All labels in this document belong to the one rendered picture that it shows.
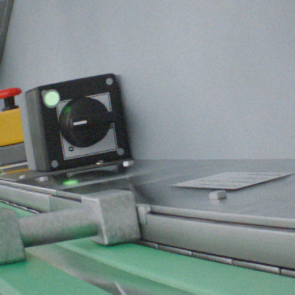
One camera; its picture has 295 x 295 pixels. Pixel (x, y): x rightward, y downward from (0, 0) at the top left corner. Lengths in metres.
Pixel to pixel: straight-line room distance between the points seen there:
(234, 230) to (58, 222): 0.11
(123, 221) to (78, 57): 0.48
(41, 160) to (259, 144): 0.26
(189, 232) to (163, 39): 0.32
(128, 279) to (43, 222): 0.08
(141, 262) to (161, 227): 0.04
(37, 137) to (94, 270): 0.39
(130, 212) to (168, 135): 0.28
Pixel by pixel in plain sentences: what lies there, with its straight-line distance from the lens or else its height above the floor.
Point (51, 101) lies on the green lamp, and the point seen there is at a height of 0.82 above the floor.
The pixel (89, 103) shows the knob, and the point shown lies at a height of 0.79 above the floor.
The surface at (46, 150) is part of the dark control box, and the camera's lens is 0.71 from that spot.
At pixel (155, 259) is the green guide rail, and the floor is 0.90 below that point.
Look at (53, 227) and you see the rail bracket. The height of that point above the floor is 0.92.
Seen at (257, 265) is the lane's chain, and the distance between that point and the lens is 0.29.
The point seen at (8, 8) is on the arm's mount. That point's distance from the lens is 1.13.
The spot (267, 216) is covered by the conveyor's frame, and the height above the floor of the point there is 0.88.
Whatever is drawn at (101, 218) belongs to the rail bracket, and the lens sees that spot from 0.38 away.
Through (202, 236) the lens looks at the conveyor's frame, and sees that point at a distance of 0.33.
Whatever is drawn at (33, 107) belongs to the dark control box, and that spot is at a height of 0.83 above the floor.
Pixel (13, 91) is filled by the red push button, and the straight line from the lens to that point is 1.01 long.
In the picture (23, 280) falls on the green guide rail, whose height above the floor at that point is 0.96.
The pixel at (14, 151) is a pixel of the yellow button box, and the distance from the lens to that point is 0.99.
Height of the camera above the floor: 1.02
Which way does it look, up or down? 22 degrees down
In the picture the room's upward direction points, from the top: 101 degrees counter-clockwise
